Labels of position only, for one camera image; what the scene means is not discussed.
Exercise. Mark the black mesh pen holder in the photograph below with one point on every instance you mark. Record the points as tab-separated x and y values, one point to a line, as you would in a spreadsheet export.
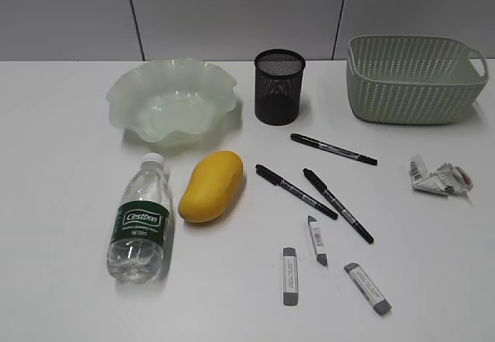
277	86

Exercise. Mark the frosted green wavy plate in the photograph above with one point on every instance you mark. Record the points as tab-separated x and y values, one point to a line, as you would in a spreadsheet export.
171	102

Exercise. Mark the black marker pen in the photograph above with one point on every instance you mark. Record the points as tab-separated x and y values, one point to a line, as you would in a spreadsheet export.
305	140
277	180
322	188

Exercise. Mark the grey white eraser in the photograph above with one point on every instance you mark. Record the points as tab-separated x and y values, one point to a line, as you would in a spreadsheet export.
367	288
290	277

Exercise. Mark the waste paper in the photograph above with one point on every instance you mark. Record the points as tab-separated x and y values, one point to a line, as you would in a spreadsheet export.
445	180

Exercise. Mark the pale green plastic basket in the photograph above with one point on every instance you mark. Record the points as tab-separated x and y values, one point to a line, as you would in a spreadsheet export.
413	80

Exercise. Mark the clear water bottle green label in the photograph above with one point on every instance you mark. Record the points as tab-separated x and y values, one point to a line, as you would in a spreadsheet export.
136	248

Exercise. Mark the yellow mango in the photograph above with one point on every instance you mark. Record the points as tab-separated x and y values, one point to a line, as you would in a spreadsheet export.
212	187

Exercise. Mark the eraser with barcode sleeve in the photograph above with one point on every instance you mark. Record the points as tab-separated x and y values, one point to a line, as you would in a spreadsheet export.
317	241

